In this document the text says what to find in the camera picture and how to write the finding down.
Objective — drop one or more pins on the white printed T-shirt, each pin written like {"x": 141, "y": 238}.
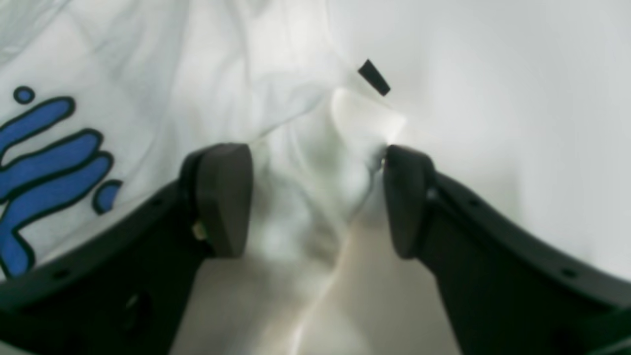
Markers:
{"x": 102, "y": 99}

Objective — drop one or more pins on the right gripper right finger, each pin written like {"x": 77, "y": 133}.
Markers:
{"x": 505, "y": 292}

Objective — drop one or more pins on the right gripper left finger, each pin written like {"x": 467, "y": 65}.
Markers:
{"x": 125, "y": 291}

